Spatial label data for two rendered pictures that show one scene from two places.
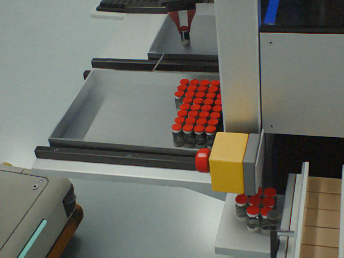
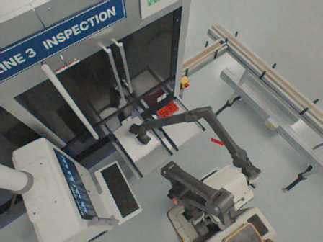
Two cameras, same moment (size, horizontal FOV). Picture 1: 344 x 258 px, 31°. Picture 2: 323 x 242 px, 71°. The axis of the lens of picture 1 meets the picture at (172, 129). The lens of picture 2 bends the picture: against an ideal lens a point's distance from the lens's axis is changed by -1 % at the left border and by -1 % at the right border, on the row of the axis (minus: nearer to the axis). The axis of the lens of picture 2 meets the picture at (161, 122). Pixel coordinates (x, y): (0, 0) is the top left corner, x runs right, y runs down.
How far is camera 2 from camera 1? 205 cm
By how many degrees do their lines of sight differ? 74
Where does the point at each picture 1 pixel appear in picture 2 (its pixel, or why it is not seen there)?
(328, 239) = not seen: hidden behind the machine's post
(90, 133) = (190, 128)
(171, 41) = (146, 148)
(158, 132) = not seen: hidden behind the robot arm
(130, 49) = (158, 154)
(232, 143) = (183, 79)
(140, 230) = (154, 197)
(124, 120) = (181, 126)
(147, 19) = (141, 166)
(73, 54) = not seen: outside the picture
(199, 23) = (133, 150)
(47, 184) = (177, 212)
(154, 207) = (144, 203)
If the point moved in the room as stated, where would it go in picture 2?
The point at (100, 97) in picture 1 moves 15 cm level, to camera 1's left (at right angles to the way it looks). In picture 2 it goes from (180, 139) to (196, 149)
